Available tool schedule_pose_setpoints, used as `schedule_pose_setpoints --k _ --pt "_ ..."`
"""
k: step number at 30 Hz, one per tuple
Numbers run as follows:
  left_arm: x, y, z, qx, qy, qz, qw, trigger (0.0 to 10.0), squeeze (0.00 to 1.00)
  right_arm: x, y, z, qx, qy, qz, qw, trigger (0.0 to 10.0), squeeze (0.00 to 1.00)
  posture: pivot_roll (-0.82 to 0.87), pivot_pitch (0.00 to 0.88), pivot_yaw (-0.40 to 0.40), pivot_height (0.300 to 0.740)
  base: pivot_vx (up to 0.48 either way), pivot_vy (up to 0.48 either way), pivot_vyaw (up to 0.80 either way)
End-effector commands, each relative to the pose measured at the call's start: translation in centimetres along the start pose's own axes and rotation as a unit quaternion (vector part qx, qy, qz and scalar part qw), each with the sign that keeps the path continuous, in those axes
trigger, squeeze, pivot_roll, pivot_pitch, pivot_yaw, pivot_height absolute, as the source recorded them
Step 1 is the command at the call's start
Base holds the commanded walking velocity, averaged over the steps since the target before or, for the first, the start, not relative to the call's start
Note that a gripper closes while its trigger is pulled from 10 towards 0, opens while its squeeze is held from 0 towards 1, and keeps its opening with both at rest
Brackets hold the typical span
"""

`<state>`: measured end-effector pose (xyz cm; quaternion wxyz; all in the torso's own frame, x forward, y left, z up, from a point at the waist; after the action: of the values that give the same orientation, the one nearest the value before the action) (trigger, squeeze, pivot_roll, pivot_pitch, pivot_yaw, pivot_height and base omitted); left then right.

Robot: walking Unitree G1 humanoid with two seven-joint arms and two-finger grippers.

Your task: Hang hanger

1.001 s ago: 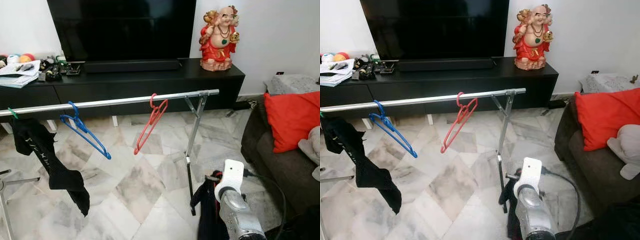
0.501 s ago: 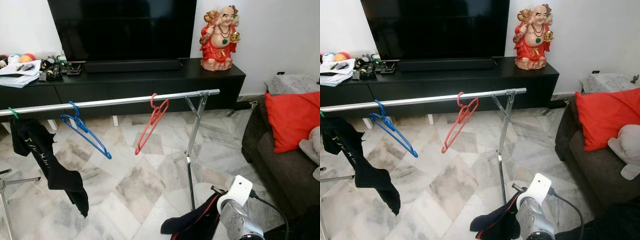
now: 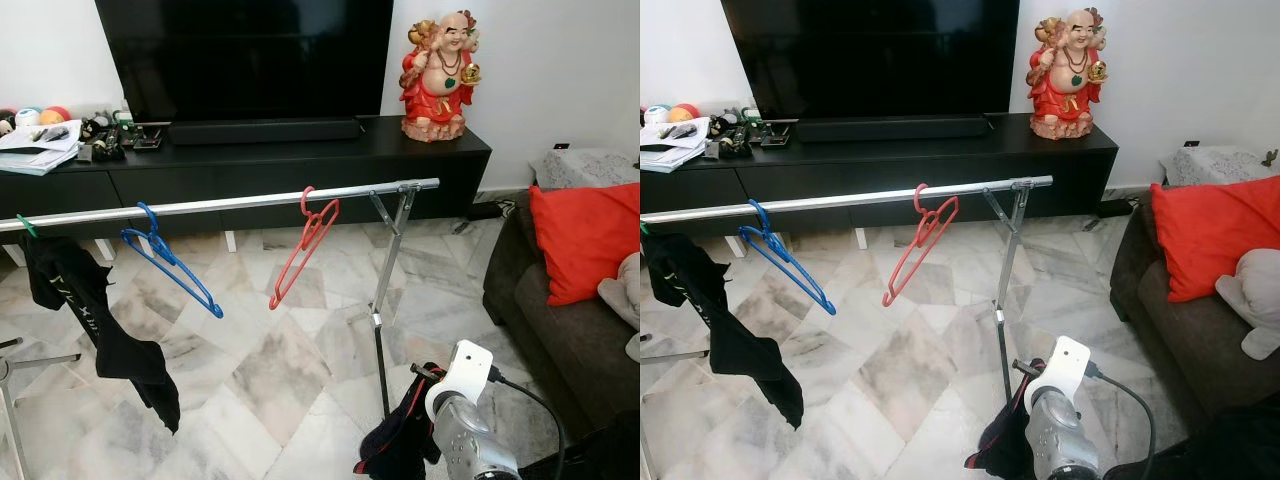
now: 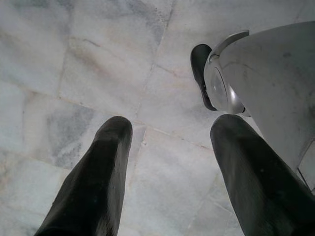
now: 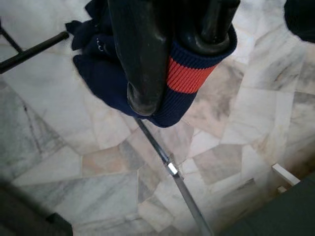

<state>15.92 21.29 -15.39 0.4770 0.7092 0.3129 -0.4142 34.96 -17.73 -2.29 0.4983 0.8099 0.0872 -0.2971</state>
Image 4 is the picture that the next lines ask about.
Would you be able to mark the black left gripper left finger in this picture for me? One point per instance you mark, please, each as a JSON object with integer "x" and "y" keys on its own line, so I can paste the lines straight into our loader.
{"x": 93, "y": 184}

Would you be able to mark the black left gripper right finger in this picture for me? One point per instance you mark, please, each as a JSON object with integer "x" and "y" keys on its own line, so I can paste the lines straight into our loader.
{"x": 261, "y": 186}

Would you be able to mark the black robot foot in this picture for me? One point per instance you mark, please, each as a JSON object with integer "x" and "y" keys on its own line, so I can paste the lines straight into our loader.
{"x": 199, "y": 68}

